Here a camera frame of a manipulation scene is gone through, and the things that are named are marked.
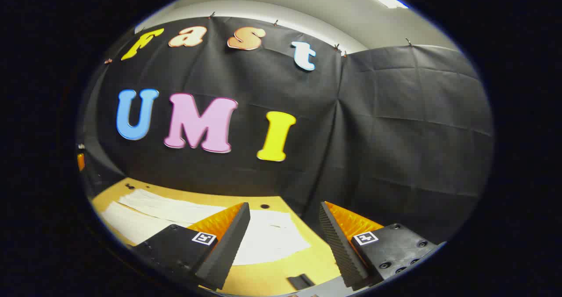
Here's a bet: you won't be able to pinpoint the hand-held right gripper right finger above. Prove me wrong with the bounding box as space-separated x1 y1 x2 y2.
319 201 440 290

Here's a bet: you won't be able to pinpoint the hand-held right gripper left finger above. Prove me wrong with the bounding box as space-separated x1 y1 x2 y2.
131 202 251 291

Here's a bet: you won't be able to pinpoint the white jeans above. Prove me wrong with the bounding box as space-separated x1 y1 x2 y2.
100 189 311 266

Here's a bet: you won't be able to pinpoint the small dark flat object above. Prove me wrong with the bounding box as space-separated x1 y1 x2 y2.
287 274 315 290

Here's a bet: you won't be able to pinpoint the black backdrop cloth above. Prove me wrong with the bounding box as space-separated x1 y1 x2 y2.
78 16 494 245

